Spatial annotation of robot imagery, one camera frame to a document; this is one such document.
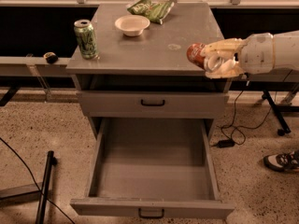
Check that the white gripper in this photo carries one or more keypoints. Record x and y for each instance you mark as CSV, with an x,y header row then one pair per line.
x,y
257,53

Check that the red coke can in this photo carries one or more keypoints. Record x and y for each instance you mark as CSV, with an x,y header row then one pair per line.
x,y
196,55

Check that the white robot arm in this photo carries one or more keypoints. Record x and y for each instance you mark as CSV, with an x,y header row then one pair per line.
x,y
286,51

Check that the closed grey top drawer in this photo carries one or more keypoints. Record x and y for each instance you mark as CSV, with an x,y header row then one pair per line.
x,y
141,104

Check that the grey metal drawer cabinet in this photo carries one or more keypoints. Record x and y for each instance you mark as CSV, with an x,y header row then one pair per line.
x,y
186,24

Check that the open grey middle drawer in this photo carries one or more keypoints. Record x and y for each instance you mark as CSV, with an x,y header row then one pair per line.
x,y
152,168

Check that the green soda can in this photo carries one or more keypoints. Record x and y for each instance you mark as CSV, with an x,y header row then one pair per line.
x,y
86,39

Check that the black wheeled stand leg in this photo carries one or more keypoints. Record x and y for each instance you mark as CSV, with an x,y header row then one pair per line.
x,y
284,107

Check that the green chip bag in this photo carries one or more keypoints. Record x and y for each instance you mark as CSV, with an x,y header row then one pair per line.
x,y
155,12

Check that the white paper bowl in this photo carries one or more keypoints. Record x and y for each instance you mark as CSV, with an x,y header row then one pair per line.
x,y
132,25

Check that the person's sneaker shoe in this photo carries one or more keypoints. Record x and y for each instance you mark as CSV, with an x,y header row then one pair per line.
x,y
283,162

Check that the black round tape measure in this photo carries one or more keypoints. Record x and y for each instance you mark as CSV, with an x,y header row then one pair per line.
x,y
50,57

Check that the black stand leg left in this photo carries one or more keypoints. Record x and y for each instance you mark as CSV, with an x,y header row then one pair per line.
x,y
33,192

